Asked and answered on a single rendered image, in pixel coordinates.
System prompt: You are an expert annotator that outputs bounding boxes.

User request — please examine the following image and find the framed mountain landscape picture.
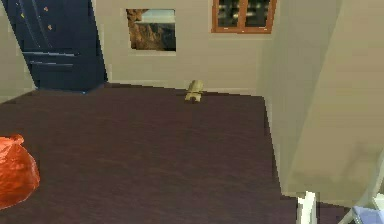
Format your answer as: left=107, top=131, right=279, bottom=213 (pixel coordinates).
left=125, top=8, right=177, bottom=52

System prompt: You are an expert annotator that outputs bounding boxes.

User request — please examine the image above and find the orange red bag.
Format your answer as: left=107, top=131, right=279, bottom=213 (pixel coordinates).
left=0, top=133, right=41, bottom=211

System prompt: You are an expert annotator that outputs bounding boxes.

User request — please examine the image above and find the dark blue cupboard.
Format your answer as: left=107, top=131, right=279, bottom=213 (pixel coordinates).
left=1, top=0, right=109, bottom=94

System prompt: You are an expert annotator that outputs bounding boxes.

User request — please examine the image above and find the brown framed window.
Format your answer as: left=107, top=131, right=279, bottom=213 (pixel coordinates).
left=210, top=0, right=278, bottom=35

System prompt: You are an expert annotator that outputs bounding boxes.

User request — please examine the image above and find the small beige lumpy object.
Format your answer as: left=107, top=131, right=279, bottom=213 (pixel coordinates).
left=184, top=79, right=204, bottom=104

